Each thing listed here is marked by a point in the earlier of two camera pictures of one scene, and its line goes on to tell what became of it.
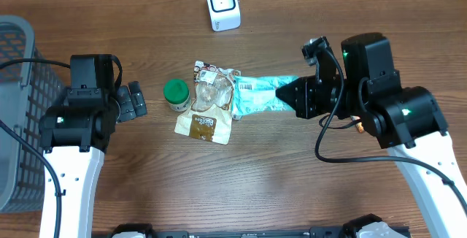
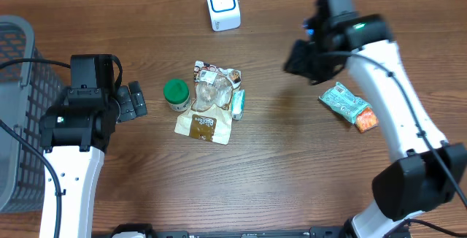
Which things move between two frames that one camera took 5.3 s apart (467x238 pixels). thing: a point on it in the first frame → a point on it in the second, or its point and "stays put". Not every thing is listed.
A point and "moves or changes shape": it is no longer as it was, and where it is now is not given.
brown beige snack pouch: x=210 y=114 stays put
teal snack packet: x=256 y=93 moves or changes shape
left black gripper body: x=131 y=105 stays put
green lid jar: x=176 y=93 stays put
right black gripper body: x=317 y=99 → x=309 y=62
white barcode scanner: x=223 y=4 stays put
